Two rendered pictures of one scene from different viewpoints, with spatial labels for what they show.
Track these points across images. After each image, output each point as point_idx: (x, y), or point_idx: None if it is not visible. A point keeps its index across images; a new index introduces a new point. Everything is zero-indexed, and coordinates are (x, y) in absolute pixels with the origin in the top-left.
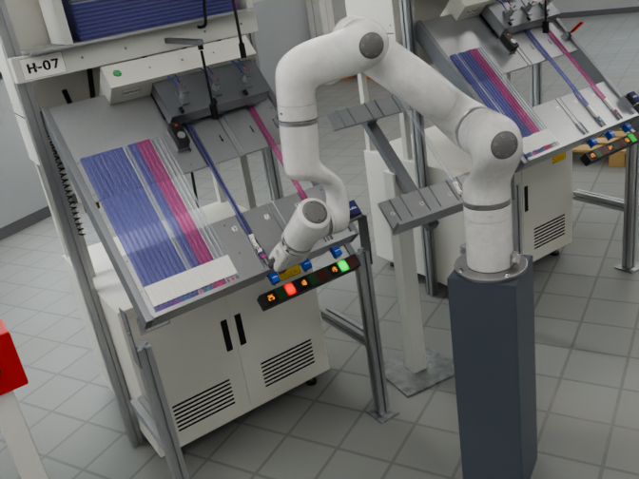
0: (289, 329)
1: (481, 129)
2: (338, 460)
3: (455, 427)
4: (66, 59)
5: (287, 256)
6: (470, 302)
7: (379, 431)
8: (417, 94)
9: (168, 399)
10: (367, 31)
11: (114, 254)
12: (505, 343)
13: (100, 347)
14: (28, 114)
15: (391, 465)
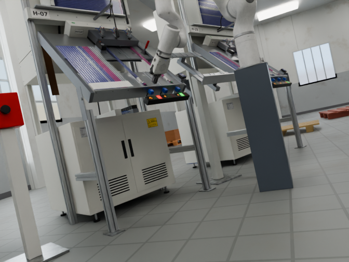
0: (154, 154)
1: None
2: (190, 202)
3: (246, 184)
4: (50, 14)
5: (160, 59)
6: (246, 79)
7: (208, 193)
8: None
9: None
10: None
11: (73, 71)
12: (266, 94)
13: (56, 159)
14: (30, 34)
15: (219, 197)
